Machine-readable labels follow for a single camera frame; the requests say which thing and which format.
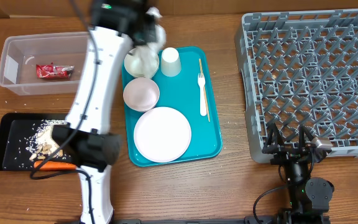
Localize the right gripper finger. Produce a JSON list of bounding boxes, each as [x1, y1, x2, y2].
[[264, 123, 283, 146], [298, 125, 313, 146]]

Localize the white napkin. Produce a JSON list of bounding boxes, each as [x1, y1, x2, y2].
[[134, 6, 167, 79]]

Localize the red snack wrapper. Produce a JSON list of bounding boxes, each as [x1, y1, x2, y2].
[[36, 63, 75, 79]]

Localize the rice and peanut scraps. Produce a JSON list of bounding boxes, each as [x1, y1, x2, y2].
[[6, 119, 68, 162]]

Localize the orange carrot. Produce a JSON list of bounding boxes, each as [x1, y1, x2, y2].
[[40, 161, 76, 171]]

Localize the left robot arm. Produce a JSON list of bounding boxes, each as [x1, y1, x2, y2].
[[52, 0, 158, 223]]

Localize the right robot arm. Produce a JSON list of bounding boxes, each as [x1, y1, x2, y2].
[[253, 123, 334, 224]]

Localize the grey dishwasher rack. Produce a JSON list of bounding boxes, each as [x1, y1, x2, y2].
[[234, 9, 358, 163]]

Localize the white paper cup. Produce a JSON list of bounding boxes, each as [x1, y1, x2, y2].
[[160, 47, 181, 77]]

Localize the wooden chopstick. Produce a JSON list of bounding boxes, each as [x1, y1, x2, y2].
[[198, 58, 211, 122]]

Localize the white plastic fork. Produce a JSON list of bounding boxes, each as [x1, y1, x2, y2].
[[198, 73, 207, 116]]

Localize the teal plastic serving tray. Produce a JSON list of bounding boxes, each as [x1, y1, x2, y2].
[[121, 46, 224, 168]]

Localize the clear plastic bin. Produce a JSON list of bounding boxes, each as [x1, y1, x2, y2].
[[0, 32, 88, 95]]

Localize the white round plate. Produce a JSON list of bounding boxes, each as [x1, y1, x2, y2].
[[134, 107, 192, 163]]

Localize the black plastic tray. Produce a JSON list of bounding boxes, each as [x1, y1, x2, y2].
[[0, 113, 76, 171]]

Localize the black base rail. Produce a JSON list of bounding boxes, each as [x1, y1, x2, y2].
[[109, 215, 281, 224]]

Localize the cardboard wall panel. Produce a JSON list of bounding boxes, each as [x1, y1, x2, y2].
[[0, 0, 358, 19]]

